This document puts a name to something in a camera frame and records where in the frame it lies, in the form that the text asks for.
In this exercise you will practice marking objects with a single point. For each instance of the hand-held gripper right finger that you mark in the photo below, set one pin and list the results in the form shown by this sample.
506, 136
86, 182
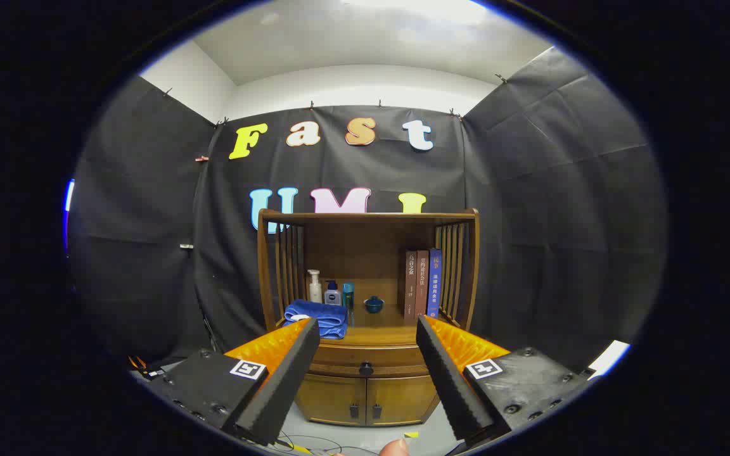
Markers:
454, 386

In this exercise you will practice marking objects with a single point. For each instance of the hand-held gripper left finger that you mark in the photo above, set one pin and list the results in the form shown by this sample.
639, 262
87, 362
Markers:
282, 386

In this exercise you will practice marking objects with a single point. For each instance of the brown wooden drawer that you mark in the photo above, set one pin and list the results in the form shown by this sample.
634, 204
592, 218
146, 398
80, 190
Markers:
339, 362

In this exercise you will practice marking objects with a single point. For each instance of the wooden countertop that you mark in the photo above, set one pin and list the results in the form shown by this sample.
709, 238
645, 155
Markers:
374, 332

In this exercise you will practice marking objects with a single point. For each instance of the brown wooden cabinet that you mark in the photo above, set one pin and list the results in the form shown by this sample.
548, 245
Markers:
365, 240

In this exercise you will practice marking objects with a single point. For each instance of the folded blue towel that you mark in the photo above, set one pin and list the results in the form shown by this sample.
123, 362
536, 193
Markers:
324, 313

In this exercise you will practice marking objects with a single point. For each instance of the white pump bottle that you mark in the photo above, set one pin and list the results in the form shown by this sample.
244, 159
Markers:
315, 291

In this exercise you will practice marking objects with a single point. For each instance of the white bottle with blue cap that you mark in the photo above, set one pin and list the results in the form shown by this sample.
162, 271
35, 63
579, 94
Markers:
332, 296

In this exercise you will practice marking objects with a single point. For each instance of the blue book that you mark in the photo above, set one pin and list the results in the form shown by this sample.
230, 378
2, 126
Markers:
435, 285

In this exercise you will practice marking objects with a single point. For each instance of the reddish brown book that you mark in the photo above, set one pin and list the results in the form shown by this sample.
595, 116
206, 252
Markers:
422, 285

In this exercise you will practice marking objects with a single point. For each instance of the teal slim bottle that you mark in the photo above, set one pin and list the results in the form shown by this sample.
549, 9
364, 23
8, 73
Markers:
348, 297

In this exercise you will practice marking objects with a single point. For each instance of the dark brown book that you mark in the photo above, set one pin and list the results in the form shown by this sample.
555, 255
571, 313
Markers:
410, 285

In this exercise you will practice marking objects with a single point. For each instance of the blue lidded teacup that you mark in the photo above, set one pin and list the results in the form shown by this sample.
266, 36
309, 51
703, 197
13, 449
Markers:
374, 306

